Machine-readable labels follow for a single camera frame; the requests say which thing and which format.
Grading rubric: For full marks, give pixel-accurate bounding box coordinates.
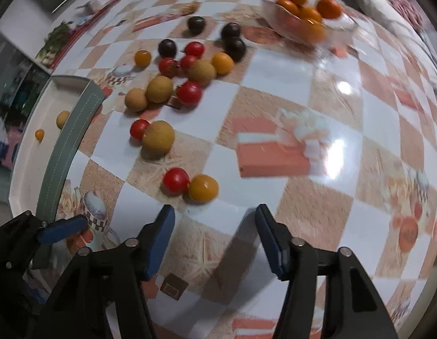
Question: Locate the red cherry tomato front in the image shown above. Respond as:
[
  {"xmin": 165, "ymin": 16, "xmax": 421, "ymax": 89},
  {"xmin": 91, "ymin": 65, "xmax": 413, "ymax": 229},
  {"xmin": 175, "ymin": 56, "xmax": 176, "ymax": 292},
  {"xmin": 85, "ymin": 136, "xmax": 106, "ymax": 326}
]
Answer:
[{"xmin": 162, "ymin": 168, "xmax": 190, "ymax": 194}]

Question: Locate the yellow cherry tomato front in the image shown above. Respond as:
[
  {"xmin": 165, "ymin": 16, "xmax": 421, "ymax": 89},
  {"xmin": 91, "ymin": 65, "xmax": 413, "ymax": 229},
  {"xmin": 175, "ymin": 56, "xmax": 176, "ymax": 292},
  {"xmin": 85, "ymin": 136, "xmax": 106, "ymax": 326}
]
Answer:
[{"xmin": 188, "ymin": 175, "xmax": 219, "ymax": 204}]

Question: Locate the yellow cherry tomato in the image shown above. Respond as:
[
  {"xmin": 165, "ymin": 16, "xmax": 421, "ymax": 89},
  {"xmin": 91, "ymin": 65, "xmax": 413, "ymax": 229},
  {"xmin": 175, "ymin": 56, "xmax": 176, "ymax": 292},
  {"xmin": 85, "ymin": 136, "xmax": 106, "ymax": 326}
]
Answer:
[
  {"xmin": 211, "ymin": 52, "xmax": 235, "ymax": 76},
  {"xmin": 188, "ymin": 175, "xmax": 219, "ymax": 204},
  {"xmin": 134, "ymin": 50, "xmax": 152, "ymax": 69},
  {"xmin": 35, "ymin": 129, "xmax": 45, "ymax": 143}
]

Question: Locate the large tan longan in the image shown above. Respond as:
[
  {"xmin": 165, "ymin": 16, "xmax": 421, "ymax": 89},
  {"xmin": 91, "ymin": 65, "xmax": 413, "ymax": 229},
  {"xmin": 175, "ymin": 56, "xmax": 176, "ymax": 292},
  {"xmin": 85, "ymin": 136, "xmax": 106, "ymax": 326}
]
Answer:
[{"xmin": 142, "ymin": 120, "xmax": 176, "ymax": 155}]

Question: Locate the tan longan small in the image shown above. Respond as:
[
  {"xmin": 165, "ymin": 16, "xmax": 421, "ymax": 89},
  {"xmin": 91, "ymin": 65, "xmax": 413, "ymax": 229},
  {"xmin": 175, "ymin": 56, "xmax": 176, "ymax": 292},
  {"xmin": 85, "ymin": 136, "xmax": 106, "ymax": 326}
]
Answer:
[{"xmin": 124, "ymin": 88, "xmax": 148, "ymax": 112}]

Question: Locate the white tray green rim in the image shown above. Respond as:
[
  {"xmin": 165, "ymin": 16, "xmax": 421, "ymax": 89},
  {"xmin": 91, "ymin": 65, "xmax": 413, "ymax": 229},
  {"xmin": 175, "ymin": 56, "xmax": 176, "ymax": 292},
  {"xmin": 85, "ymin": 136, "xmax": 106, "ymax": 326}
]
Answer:
[{"xmin": 9, "ymin": 75, "xmax": 105, "ymax": 222}]

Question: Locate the tan longan by tomatoes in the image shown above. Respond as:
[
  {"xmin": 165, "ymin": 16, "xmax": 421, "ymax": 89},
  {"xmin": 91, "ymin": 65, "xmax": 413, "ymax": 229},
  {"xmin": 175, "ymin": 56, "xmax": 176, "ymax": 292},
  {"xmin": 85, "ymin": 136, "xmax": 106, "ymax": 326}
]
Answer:
[{"xmin": 187, "ymin": 60, "xmax": 216, "ymax": 86}]

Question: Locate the red cherry tomato dark spotted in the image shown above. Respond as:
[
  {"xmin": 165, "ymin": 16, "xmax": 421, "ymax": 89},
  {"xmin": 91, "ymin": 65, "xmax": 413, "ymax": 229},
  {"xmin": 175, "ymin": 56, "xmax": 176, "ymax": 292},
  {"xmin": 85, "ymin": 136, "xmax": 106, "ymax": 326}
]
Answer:
[{"xmin": 158, "ymin": 57, "xmax": 180, "ymax": 79}]

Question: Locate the red cherry tomato hidden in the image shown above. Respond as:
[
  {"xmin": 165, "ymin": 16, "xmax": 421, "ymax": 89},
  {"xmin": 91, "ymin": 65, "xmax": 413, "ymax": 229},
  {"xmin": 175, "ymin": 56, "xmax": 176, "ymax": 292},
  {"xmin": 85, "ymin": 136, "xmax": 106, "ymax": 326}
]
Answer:
[{"xmin": 180, "ymin": 55, "xmax": 197, "ymax": 73}]

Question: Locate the dark plum near tomatoes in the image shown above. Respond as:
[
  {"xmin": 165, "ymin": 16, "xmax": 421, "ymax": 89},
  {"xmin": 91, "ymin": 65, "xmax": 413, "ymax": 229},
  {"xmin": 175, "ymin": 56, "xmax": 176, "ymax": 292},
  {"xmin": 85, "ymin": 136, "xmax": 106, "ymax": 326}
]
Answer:
[{"xmin": 158, "ymin": 39, "xmax": 177, "ymax": 58}]

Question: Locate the red cherry tomato top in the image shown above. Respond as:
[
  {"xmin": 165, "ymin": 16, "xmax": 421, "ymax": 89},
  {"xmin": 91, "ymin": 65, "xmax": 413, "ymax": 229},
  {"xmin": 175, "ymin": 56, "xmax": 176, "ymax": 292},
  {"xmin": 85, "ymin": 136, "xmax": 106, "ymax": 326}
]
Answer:
[{"xmin": 184, "ymin": 41, "xmax": 205, "ymax": 59}]

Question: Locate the potted green plant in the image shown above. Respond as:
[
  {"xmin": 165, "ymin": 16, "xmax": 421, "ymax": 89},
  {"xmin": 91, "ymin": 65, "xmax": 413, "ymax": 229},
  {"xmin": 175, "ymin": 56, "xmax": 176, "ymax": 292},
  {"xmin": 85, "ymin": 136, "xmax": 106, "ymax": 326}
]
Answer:
[{"xmin": 36, "ymin": 21, "xmax": 73, "ymax": 68}]

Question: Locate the dark plum lower right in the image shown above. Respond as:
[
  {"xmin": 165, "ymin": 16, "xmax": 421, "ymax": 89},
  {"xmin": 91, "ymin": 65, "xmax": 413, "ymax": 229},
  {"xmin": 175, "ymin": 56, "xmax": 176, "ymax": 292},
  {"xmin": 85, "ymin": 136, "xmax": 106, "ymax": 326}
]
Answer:
[{"xmin": 224, "ymin": 37, "xmax": 247, "ymax": 62}]

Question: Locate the dark plum far left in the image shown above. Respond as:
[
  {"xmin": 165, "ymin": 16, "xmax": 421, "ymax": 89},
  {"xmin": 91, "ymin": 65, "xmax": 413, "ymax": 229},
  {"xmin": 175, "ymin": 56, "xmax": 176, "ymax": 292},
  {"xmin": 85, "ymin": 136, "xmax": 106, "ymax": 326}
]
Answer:
[{"xmin": 187, "ymin": 16, "xmax": 206, "ymax": 36}]

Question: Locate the dark plum upper right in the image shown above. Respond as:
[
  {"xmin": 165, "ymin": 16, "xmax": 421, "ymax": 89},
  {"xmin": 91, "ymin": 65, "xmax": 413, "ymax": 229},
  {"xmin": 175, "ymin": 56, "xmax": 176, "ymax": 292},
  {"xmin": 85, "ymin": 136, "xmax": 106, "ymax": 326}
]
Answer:
[{"xmin": 220, "ymin": 22, "xmax": 241, "ymax": 41}]

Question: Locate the walnut shell piece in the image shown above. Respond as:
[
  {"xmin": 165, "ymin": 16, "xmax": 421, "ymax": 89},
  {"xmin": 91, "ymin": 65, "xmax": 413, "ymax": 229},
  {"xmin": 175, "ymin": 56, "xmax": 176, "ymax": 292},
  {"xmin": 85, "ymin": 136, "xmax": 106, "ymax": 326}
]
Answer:
[{"xmin": 180, "ymin": 0, "xmax": 201, "ymax": 16}]

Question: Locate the orange tangerine front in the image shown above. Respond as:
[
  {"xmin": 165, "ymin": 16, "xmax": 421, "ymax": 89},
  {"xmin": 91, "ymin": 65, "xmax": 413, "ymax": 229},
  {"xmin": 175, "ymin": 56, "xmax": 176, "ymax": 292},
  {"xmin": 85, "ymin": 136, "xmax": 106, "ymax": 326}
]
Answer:
[{"xmin": 300, "ymin": 20, "xmax": 327, "ymax": 44}]

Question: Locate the clear glass fruit bowl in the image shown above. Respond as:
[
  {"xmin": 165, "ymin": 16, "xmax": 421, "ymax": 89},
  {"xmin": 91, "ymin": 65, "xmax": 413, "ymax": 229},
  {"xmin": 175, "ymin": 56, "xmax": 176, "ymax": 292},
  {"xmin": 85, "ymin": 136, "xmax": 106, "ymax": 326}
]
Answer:
[{"xmin": 261, "ymin": 0, "xmax": 358, "ymax": 48}]

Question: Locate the orange tangerine middle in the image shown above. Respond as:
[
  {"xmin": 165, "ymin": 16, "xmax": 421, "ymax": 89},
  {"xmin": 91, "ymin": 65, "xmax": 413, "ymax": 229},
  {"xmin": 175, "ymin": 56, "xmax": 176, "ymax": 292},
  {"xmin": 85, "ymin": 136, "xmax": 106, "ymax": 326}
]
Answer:
[{"xmin": 299, "ymin": 6, "xmax": 323, "ymax": 23}]

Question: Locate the orange tangerine top right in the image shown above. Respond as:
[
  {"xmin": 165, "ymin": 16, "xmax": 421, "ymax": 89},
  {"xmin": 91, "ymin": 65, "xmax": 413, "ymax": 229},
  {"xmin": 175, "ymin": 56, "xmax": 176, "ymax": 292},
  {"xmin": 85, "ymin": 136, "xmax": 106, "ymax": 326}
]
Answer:
[{"xmin": 316, "ymin": 0, "xmax": 342, "ymax": 20}]

